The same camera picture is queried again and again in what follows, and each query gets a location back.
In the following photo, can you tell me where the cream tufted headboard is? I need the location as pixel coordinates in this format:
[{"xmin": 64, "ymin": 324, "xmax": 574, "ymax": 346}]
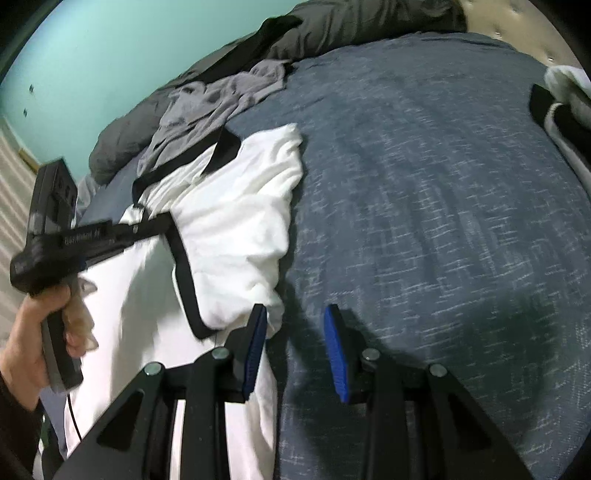
[{"xmin": 462, "ymin": 0, "xmax": 578, "ymax": 65}]

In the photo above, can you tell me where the dark grey duvet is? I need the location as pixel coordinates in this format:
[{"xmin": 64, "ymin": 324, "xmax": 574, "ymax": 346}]
[{"xmin": 88, "ymin": 0, "xmax": 467, "ymax": 185}]

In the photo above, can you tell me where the black cloth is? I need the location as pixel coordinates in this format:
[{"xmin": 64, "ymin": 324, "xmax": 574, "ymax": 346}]
[{"xmin": 249, "ymin": 16, "xmax": 305, "ymax": 52}]

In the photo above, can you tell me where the person's left hand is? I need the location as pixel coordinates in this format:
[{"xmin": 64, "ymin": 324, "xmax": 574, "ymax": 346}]
[{"xmin": 0, "ymin": 276, "xmax": 101, "ymax": 412}]

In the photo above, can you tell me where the crumpled grey shirt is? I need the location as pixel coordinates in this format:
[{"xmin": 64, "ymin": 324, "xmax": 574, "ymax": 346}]
[{"xmin": 136, "ymin": 60, "xmax": 296, "ymax": 178}]

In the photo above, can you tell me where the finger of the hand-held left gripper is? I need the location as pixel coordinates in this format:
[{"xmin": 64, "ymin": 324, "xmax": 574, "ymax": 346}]
[{"xmin": 106, "ymin": 222, "xmax": 154, "ymax": 248}]

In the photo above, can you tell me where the person's left forearm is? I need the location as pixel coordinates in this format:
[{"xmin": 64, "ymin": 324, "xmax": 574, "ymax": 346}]
[{"xmin": 0, "ymin": 373, "xmax": 49, "ymax": 480}]

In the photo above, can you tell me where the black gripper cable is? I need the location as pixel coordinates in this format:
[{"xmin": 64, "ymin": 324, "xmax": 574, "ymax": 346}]
[{"xmin": 65, "ymin": 390, "xmax": 85, "ymax": 445}]

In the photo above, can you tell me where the stack of folded clothes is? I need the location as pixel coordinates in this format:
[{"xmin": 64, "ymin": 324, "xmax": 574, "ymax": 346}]
[{"xmin": 529, "ymin": 83, "xmax": 591, "ymax": 185}]

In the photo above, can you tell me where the blue patterned bed cover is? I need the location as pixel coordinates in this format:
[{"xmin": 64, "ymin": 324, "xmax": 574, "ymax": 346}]
[{"xmin": 78, "ymin": 30, "xmax": 591, "ymax": 480}]

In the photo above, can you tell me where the light grey sheet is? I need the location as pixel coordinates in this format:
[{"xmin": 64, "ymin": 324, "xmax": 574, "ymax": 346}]
[{"xmin": 76, "ymin": 175, "xmax": 101, "ymax": 209}]

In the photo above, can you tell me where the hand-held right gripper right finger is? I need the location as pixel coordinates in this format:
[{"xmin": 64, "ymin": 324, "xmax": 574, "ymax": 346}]
[{"xmin": 323, "ymin": 304, "xmax": 536, "ymax": 480}]

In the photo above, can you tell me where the white polo shirt black trim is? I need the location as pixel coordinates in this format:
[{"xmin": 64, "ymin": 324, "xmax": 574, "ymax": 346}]
[{"xmin": 65, "ymin": 122, "xmax": 305, "ymax": 480}]

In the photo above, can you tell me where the light grey folded garment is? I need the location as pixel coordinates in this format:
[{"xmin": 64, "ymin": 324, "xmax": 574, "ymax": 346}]
[{"xmin": 545, "ymin": 65, "xmax": 591, "ymax": 108}]

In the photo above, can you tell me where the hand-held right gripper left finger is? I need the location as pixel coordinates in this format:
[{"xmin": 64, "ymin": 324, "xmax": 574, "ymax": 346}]
[{"xmin": 55, "ymin": 304, "xmax": 269, "ymax": 480}]

